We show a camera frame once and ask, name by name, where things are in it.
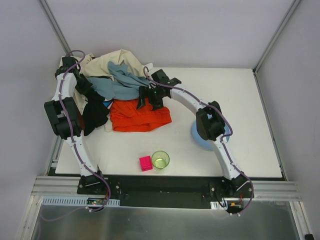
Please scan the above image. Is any right aluminium corner post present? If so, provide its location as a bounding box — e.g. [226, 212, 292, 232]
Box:
[252, 0, 303, 76]

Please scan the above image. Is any left aluminium corner post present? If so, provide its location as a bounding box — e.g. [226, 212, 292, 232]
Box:
[37, 0, 71, 53]

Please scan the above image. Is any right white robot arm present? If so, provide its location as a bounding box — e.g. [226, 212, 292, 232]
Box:
[136, 66, 250, 196]

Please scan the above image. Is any blue plastic plate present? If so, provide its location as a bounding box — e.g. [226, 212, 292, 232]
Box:
[191, 121, 231, 152]

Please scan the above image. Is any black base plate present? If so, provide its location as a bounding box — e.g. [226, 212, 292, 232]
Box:
[77, 175, 254, 209]

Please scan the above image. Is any aluminium corner post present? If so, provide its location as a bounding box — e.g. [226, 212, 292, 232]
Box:
[37, 0, 71, 53]
[252, 0, 303, 76]

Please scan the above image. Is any left white cable duct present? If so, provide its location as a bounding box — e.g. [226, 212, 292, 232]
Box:
[42, 196, 120, 208]

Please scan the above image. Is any beige cloth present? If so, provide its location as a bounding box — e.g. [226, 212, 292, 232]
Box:
[72, 49, 146, 112]

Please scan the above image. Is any right white cable duct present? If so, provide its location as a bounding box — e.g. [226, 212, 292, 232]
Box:
[210, 201, 228, 211]

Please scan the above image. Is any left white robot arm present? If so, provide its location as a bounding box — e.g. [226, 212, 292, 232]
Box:
[44, 56, 109, 195]

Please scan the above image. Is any pink plastic cube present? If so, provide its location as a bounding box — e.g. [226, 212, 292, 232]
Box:
[139, 156, 153, 172]

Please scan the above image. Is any blue-grey cloth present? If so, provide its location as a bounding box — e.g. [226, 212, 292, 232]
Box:
[87, 61, 150, 101]

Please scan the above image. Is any orange cloth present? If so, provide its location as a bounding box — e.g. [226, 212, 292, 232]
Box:
[110, 99, 172, 132]

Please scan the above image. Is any white cable duct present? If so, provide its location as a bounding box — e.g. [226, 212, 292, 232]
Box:
[42, 196, 120, 208]
[210, 201, 228, 211]

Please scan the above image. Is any green transparent cup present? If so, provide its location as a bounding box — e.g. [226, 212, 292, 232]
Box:
[151, 150, 170, 170]

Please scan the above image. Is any black cloth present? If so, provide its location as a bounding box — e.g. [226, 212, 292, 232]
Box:
[82, 89, 110, 136]

